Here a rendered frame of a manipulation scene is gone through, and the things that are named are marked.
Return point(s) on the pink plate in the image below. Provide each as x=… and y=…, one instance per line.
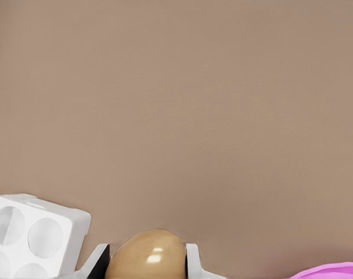
x=330, y=271

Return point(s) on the white egg box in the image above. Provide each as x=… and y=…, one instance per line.
x=37, y=235

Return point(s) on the brown egg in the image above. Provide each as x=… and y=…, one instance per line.
x=146, y=255

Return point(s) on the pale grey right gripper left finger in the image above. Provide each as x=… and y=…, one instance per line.
x=99, y=260

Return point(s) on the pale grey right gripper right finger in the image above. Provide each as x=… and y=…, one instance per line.
x=195, y=263

